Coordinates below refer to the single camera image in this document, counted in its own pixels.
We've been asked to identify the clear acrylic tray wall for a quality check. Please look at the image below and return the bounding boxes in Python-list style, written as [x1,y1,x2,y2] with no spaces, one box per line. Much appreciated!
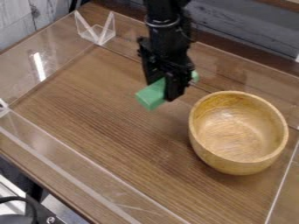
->
[0,7,299,224]

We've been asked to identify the brown wooden bowl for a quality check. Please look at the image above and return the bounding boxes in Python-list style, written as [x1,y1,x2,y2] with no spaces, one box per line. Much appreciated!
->
[189,91,289,176]

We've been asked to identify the green rectangular block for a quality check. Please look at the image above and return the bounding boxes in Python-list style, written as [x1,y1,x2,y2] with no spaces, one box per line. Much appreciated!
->
[135,70,201,111]

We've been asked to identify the black metal bracket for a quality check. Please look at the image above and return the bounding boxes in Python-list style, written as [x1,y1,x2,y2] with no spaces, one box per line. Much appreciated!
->
[26,195,67,224]

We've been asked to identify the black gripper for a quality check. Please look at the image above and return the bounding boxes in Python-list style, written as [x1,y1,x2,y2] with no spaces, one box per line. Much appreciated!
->
[137,24,195,102]

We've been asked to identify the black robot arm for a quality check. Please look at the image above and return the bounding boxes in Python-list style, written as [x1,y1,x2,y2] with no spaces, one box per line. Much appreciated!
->
[137,0,195,102]

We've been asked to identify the black cable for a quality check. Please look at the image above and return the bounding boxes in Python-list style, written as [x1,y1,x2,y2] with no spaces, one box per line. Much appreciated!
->
[0,196,42,224]

